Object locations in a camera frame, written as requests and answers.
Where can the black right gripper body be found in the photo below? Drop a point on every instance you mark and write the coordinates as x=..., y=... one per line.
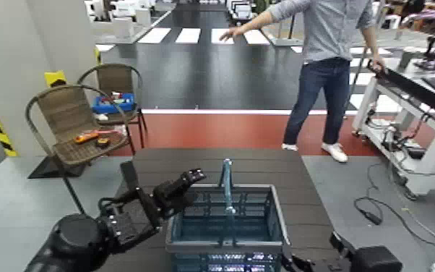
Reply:
x=316, y=266

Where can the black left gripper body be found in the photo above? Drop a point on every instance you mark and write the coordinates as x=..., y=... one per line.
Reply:
x=134, y=220

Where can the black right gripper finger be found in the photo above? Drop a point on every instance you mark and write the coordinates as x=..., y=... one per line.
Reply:
x=340, y=245

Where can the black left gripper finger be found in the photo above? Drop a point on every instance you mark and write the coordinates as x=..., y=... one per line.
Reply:
x=187, y=178
x=172, y=207

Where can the person's left forearm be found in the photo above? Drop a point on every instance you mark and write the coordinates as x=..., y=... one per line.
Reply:
x=371, y=43

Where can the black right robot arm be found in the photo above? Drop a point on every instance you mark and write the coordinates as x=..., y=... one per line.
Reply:
x=375, y=260

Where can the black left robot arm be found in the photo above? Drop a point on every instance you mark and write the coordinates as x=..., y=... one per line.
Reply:
x=73, y=243

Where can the person's right forearm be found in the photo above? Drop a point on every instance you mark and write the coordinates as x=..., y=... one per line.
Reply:
x=255, y=23

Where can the person's right hand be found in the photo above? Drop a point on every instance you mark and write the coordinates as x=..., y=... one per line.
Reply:
x=229, y=34

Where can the person's left hand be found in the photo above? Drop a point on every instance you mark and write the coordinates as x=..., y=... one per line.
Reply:
x=377, y=64

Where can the black yellow tape measure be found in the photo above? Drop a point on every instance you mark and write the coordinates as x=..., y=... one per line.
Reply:
x=103, y=142

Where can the orange hand tool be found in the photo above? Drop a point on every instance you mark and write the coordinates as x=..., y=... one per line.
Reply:
x=86, y=137

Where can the small white object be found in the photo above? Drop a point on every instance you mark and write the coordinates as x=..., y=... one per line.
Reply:
x=103, y=117

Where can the blue tray with small items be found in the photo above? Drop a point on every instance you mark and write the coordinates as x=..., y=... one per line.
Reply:
x=113, y=104

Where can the brown wicker chair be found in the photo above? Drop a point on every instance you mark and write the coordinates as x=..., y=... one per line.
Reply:
x=73, y=125
x=117, y=81

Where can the yellow corner guard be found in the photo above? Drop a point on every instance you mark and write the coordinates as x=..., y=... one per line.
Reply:
x=55, y=78

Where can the white block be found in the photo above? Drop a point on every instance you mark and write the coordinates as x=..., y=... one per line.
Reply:
x=123, y=27

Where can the pole stand with base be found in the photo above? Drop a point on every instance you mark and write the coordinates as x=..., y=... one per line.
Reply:
x=286, y=40

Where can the long black bar device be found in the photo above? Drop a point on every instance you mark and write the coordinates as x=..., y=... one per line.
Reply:
x=418, y=91

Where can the white small vehicle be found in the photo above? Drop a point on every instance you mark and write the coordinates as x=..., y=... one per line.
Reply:
x=242, y=10

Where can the person in grey shirt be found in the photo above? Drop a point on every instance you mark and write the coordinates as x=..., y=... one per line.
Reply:
x=325, y=57

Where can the pink black machine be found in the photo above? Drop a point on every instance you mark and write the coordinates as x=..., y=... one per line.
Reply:
x=433, y=34

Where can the white cart table frame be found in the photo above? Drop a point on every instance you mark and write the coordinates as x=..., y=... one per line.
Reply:
x=426, y=152

